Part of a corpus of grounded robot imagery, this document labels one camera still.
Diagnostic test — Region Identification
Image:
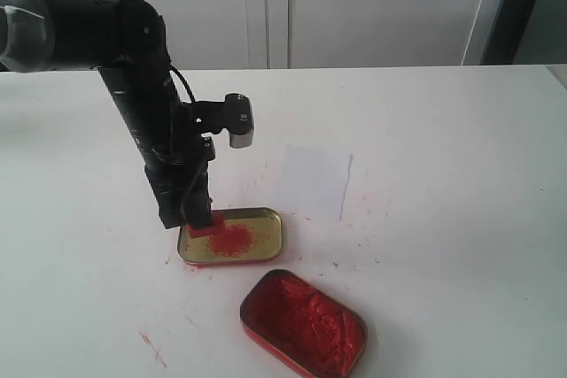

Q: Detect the red ink pad tin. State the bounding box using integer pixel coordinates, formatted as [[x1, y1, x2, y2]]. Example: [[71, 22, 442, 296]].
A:
[[239, 269, 368, 377]]

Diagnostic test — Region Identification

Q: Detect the red plastic stamp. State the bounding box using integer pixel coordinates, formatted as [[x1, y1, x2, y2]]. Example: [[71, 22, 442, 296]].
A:
[[184, 211, 225, 239]]

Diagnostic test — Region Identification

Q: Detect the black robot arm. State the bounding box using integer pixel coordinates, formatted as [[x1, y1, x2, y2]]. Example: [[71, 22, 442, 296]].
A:
[[1, 0, 213, 229]]

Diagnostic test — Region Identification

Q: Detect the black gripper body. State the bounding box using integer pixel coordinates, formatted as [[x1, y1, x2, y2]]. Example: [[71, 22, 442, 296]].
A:
[[141, 135, 215, 201]]

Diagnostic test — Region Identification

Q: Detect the gold tin lid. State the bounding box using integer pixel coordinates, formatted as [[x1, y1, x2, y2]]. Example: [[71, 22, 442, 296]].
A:
[[177, 207, 284, 267]]

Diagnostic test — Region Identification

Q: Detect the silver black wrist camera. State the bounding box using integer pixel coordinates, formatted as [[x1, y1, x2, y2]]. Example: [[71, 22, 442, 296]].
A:
[[193, 93, 254, 149]]

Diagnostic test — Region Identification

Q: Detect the white cabinet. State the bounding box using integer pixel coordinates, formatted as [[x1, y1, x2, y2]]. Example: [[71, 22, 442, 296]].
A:
[[146, 0, 501, 69]]

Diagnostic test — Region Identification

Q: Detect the white paper sheet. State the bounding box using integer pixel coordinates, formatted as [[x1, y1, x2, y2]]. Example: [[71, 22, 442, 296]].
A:
[[272, 145, 353, 221]]

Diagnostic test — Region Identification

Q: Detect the dark door frame post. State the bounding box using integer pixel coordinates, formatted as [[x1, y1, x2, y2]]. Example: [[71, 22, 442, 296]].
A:
[[480, 0, 537, 66]]

